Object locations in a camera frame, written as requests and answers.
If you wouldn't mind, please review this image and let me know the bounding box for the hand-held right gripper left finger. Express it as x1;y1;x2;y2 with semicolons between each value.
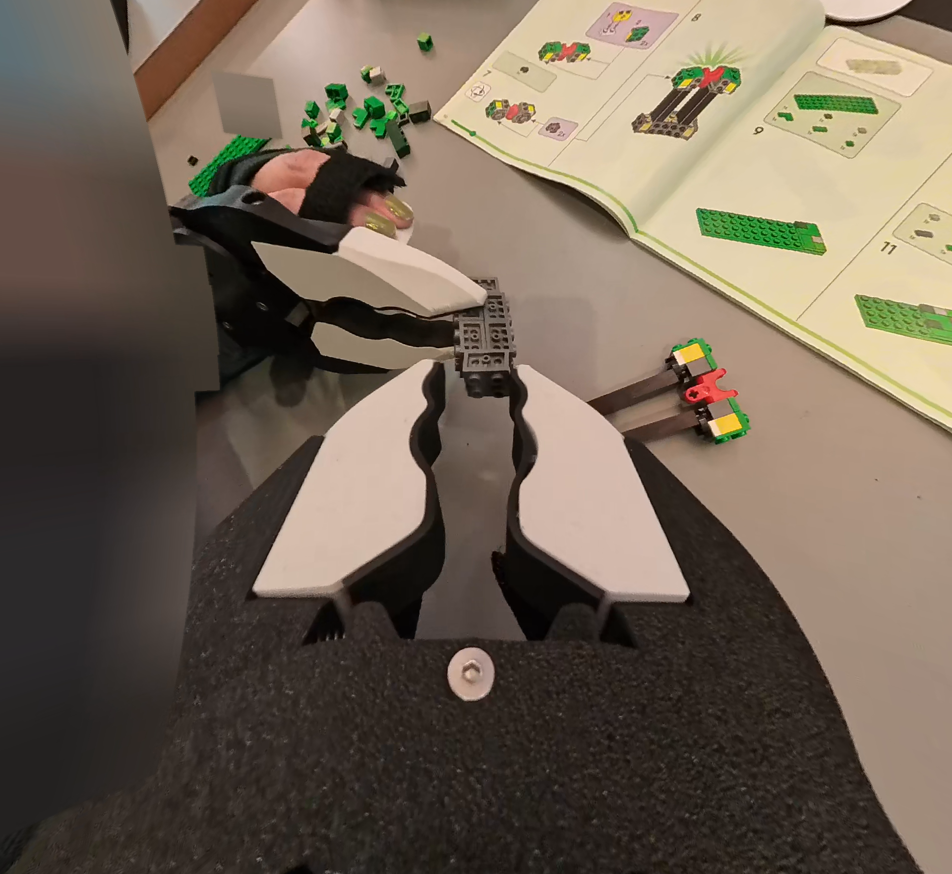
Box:
251;359;449;601

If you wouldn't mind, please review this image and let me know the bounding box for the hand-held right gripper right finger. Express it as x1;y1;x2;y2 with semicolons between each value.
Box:
504;364;693;604

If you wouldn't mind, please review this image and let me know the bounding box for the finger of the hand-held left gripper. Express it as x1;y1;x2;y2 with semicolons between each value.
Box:
251;225;489;329
307;303;464;374

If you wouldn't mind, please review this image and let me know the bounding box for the black grey brick tree model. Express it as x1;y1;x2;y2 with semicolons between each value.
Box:
452;276;752;446

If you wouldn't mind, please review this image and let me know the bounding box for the person's left forearm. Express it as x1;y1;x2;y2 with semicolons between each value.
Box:
205;149;296;196

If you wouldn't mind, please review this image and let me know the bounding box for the person's left hand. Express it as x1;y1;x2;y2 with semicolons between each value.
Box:
253;148;415;244

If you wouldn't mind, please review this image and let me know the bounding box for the green brick baseplate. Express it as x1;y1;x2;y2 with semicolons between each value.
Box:
187;133;275;199

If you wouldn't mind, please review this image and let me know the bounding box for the pile of small green bricks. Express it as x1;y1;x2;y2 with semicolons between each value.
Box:
299;32;437;162

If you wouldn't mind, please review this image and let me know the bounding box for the green brick instruction booklet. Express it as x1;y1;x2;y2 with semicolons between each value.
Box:
433;0;952;435

